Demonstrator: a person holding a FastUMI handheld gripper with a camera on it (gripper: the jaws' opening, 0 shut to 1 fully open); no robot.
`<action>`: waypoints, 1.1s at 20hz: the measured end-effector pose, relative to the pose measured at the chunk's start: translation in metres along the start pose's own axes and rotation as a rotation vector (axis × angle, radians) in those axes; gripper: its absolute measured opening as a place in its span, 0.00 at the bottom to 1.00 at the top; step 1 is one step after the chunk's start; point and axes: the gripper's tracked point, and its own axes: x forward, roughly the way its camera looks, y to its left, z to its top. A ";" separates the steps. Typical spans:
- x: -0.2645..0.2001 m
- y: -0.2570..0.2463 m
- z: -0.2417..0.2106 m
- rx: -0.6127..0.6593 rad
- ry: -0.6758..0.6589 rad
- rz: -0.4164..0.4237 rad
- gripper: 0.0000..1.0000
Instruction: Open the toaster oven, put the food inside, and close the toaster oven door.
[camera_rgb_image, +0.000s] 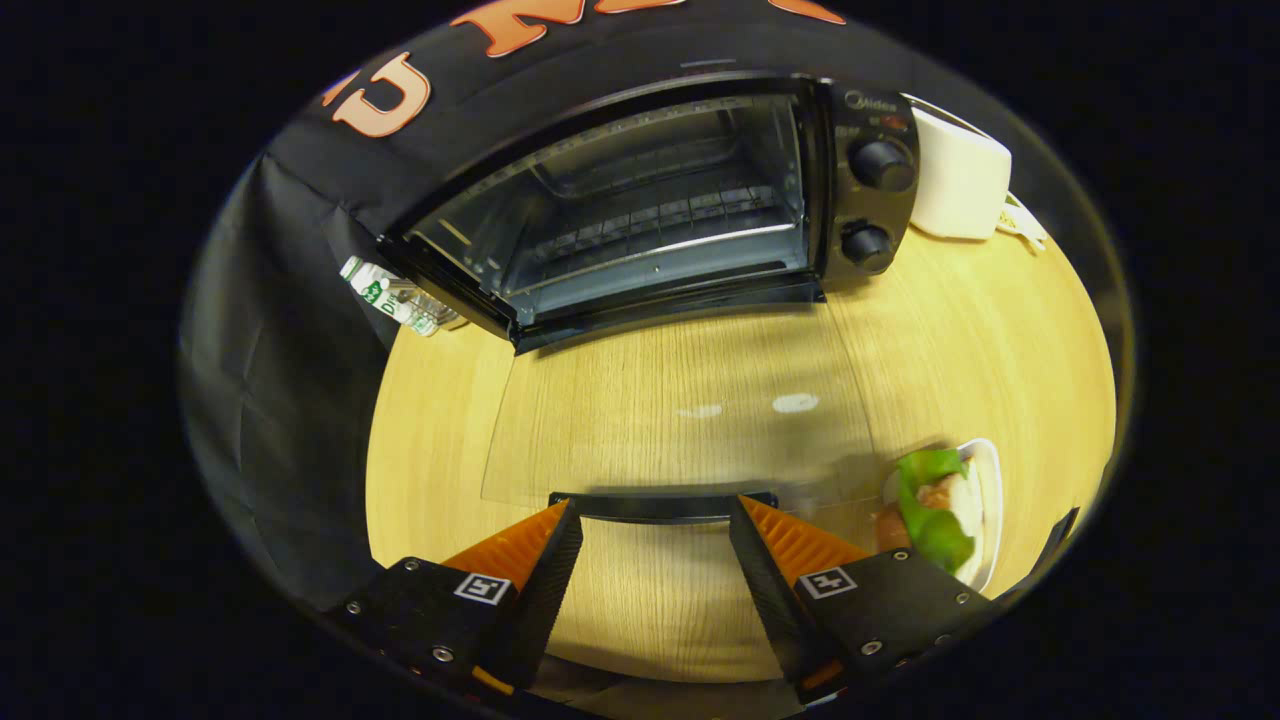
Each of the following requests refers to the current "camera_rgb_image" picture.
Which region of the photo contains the clear bottle with green label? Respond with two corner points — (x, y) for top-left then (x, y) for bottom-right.
(339, 255), (467, 339)

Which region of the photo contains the white plate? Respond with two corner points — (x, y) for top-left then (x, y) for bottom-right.
(880, 437), (1004, 594)

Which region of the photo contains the white pop-up toaster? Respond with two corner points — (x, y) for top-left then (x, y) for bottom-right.
(907, 94), (1014, 242)

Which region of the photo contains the lettuce sandwich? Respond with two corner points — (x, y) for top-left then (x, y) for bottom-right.
(874, 447), (987, 579)

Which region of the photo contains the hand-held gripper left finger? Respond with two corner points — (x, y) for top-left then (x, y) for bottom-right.
(330, 498), (586, 697)

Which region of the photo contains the black toaster oven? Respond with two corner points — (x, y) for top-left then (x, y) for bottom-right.
(377, 72), (922, 526)

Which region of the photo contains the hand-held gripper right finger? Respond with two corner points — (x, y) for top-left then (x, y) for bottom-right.
(727, 494), (1001, 706)

